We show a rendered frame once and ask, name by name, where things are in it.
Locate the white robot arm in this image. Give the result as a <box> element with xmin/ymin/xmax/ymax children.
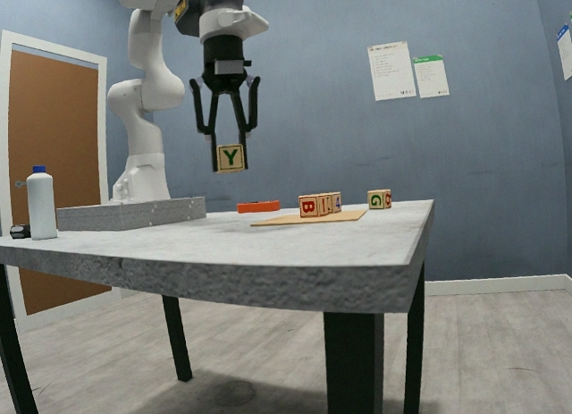
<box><xmin>106</xmin><ymin>0</ymin><xmax>269</xmax><ymax>204</ymax></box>

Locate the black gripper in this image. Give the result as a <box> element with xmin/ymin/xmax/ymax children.
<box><xmin>189</xmin><ymin>34</ymin><xmax>261</xmax><ymax>173</ymax></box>

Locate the tan square mat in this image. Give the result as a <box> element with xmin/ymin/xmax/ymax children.
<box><xmin>250</xmin><ymin>210</ymin><xmax>367</xmax><ymax>227</ymax></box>

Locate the white plastic bottle with blue cap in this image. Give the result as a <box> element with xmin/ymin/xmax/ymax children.
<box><xmin>27</xmin><ymin>165</ymin><xmax>57</xmax><ymax>241</ymax></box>

